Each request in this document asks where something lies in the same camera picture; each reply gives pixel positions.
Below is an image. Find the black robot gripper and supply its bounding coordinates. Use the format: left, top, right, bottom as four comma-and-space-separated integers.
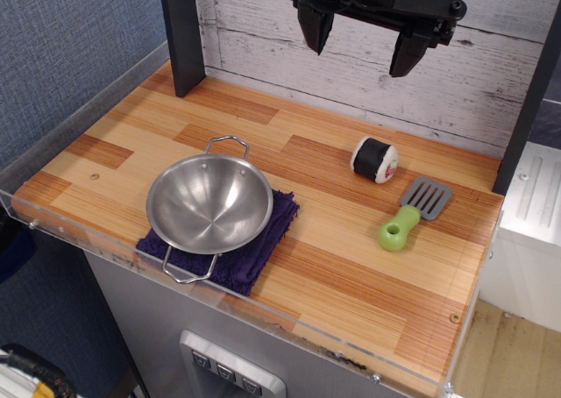
290, 0, 467, 78

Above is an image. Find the yellow black cable bundle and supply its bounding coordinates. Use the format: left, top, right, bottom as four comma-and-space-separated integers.
0, 343, 80, 398

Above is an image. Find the green-handled grey toy spatula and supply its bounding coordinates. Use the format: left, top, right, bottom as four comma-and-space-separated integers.
377, 176, 452, 252

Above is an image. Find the toy sushi roll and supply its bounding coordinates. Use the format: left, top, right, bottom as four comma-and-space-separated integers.
350, 137, 399, 184

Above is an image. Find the stainless steel two-handled pan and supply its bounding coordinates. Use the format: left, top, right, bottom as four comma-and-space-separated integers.
146, 135, 273, 284

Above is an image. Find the dark grey left post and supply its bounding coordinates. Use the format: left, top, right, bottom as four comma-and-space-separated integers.
160, 0, 206, 97

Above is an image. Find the white metal box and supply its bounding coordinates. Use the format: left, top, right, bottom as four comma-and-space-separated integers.
479, 142, 560, 331

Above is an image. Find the grey cabinet button panel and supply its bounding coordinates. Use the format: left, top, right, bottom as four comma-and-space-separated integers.
179, 330, 287, 397

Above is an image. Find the dark grey post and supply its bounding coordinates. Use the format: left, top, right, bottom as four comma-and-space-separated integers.
160, 0, 206, 97
492, 4, 560, 195

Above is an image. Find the clear acrylic guard rail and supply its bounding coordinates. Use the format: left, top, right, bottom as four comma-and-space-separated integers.
1, 47, 502, 397

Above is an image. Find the dark grey right post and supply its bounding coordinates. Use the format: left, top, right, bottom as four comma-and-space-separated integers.
492, 4, 560, 195

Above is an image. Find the purple folded cloth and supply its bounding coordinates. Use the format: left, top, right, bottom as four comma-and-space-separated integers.
137, 190, 300, 296

